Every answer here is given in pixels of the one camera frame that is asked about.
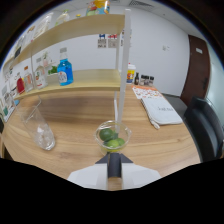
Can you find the white zip pouch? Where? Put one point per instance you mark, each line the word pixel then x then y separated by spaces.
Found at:
pixel 161 112

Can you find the green potted plant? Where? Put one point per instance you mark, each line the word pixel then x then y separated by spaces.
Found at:
pixel 52 70

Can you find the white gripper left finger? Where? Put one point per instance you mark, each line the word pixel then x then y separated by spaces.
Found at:
pixel 90 176

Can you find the red liquid glass bottle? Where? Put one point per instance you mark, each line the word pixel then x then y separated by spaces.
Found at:
pixel 20 86

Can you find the blue liquid bottle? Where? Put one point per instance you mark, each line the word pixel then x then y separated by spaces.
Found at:
pixel 65 72

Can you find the clear bottle with blue cap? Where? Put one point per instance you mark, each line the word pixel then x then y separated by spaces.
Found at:
pixel 62 17

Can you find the white bottle with yellow label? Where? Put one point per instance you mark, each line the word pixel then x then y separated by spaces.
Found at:
pixel 130 75

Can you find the clear glass with ice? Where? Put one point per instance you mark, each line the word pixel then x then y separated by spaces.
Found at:
pixel 40 131

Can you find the clear cup with limes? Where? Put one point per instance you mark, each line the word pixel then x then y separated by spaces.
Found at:
pixel 111 140

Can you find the red print poster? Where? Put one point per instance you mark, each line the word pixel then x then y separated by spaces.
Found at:
pixel 112 36

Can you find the ceiling air vent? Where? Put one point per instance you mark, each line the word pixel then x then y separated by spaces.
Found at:
pixel 139 3

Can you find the grey print sheet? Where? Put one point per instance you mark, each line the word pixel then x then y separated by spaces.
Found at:
pixel 112 43
pixel 102 43

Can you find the clear bottle with amber cap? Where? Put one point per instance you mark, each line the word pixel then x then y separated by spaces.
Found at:
pixel 28 80

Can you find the white two-tier wooden shelf rack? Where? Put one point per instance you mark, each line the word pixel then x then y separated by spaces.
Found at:
pixel 93 80

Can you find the blue print poster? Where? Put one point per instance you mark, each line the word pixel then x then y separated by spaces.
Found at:
pixel 102 36

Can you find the clear bottle with red label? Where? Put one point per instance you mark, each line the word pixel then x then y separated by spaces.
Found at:
pixel 40 77

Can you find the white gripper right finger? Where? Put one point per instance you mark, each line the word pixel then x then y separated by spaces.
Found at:
pixel 138 175

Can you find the black office chair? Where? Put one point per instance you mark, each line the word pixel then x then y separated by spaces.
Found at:
pixel 205 130

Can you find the dark brown door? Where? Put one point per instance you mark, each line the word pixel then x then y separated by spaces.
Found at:
pixel 196 70

